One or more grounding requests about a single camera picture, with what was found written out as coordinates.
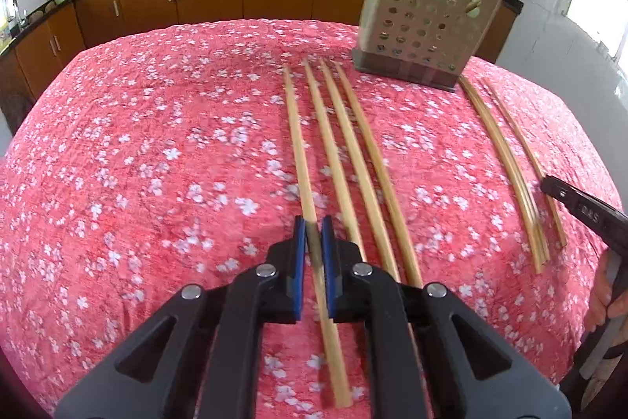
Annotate group chopstick four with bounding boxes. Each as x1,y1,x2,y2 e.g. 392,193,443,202
334,63,424,287

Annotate person's right hand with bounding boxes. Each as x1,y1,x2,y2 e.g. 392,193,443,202
583,250,628,332

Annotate group chopstick one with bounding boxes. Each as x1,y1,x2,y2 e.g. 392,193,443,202
283,65,352,408

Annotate group chopstick five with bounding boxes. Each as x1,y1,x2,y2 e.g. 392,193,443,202
480,79,567,248

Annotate group chopstick two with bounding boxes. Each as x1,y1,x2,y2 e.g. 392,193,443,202
458,74,546,276
302,59,367,262

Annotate lower wooden cabinets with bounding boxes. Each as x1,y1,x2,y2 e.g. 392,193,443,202
1,0,363,133

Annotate red floral tablecloth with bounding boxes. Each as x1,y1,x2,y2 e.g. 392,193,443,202
1,20,604,410

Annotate perforated beige utensil holder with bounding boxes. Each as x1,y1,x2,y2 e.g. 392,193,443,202
352,0,502,90

